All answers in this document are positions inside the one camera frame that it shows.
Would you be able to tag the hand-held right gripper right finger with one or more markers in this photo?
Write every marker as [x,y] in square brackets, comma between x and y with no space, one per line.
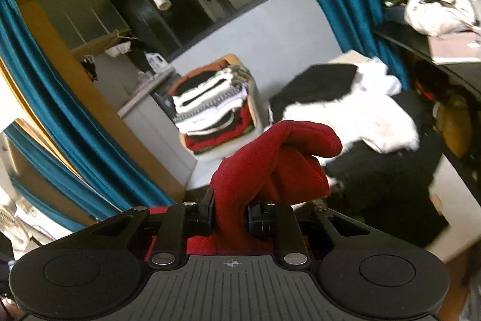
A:
[257,219]

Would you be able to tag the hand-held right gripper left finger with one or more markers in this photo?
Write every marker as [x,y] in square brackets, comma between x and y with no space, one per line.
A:
[206,217]

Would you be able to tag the red sweater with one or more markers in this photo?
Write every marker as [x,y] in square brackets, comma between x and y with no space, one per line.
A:
[270,155]

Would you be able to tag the stack of folded clothes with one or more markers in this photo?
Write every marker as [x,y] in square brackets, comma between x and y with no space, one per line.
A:
[214,106]

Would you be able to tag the white garment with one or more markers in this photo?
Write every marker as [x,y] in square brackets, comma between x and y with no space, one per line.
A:
[379,76]
[357,121]

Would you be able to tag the large black cloth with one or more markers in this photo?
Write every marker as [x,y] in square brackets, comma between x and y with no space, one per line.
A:
[394,193]

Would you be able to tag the wooden doorframe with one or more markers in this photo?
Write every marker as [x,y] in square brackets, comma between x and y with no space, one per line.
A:
[94,110]

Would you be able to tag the white plastic jug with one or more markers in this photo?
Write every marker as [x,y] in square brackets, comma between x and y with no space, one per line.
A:
[156,61]

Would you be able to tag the white fan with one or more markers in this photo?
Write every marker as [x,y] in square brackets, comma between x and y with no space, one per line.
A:
[11,221]

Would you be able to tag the yellow bag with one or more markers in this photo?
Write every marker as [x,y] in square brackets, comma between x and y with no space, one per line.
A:
[453,125]

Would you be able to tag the grey green cabinet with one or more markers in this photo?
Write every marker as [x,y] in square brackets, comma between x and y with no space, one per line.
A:
[82,20]

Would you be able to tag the black desk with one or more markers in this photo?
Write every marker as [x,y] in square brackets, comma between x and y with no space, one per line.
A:
[413,39]

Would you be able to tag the pink notebook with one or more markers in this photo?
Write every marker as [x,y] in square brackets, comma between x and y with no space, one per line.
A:
[454,46]

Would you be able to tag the white bag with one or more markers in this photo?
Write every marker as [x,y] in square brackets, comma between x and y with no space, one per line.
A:
[436,12]

